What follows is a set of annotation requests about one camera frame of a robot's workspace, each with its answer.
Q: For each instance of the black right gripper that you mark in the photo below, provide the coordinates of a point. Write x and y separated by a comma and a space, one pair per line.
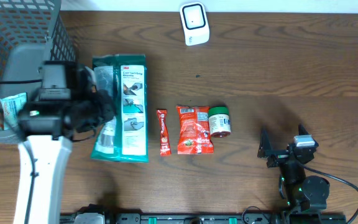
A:
265, 150

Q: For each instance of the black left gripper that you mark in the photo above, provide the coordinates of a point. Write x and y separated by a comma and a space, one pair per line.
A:
103, 98

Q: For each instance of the green glove package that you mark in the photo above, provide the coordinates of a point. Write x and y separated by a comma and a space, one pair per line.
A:
124, 138

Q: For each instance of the green lid spice jar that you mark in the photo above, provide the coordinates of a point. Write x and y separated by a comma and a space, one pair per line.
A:
219, 122

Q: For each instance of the teal tissue pack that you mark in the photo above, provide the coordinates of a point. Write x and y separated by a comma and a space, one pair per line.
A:
11, 105

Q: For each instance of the red stick sachet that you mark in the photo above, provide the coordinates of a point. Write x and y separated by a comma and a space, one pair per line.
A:
165, 149

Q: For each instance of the orange snack bag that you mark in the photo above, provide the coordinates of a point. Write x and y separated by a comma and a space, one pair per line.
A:
195, 137

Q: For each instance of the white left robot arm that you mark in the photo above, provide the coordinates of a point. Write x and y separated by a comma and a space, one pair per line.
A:
66, 103

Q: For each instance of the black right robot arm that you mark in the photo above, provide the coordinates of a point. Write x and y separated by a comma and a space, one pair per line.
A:
304, 193

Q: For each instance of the white barcode scanner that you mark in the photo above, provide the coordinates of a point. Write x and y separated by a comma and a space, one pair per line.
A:
195, 23

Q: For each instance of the grey plastic mesh basket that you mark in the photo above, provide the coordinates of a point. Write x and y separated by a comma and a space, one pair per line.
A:
31, 32

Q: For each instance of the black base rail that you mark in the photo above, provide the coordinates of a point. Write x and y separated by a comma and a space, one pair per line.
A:
135, 218

